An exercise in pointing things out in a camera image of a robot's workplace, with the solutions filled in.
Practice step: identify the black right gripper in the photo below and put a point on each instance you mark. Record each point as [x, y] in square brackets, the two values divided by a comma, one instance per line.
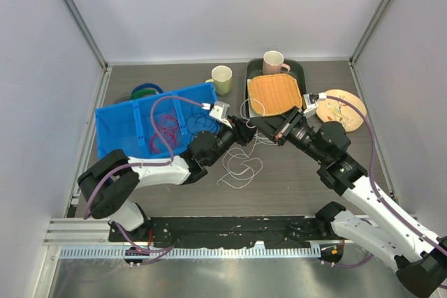
[281, 135]

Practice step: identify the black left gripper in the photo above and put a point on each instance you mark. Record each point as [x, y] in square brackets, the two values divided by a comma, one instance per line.
[242, 132]

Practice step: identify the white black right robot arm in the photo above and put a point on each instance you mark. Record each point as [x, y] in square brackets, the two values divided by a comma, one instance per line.
[416, 254]

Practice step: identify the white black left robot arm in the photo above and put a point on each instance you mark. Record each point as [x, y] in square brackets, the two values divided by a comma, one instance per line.
[108, 184]

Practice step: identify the white square plate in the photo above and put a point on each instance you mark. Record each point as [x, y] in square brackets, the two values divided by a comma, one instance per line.
[255, 105]

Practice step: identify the woven orange basket tray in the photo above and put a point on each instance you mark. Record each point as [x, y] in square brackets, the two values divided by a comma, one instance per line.
[280, 93]

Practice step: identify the dark grey serving tray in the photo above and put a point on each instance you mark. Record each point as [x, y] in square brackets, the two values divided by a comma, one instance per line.
[254, 69]

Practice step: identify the pink ceramic mug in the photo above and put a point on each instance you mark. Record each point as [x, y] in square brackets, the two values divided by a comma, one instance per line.
[273, 63]

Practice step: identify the light green ceramic mug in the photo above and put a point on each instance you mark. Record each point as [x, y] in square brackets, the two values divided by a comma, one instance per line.
[221, 78]

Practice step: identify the beige plate with bird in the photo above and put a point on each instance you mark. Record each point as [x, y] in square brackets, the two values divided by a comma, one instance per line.
[334, 110]

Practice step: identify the blue plastic compartment bin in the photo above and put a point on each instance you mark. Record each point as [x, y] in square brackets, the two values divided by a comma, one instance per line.
[138, 126]

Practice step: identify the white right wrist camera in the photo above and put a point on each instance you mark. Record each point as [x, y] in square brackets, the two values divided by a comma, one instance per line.
[310, 103]

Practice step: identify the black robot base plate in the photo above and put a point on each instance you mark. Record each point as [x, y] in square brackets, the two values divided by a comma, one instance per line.
[234, 232]

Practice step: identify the white slotted cable duct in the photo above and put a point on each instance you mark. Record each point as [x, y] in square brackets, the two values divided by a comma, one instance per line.
[124, 251]

